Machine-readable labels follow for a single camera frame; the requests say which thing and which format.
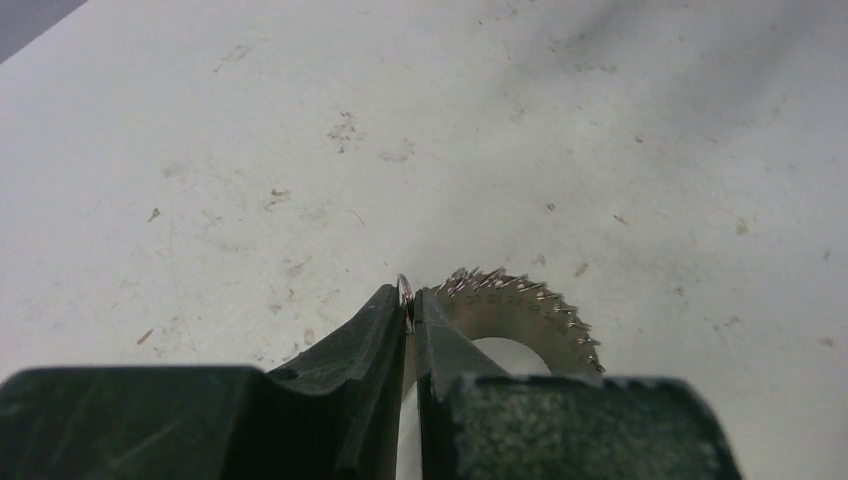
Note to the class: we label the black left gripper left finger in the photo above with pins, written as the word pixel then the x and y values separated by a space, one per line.
pixel 330 413

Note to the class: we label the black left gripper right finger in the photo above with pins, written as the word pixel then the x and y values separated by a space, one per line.
pixel 479 422

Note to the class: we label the metal disc with key rings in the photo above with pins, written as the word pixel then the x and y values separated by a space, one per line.
pixel 523 318

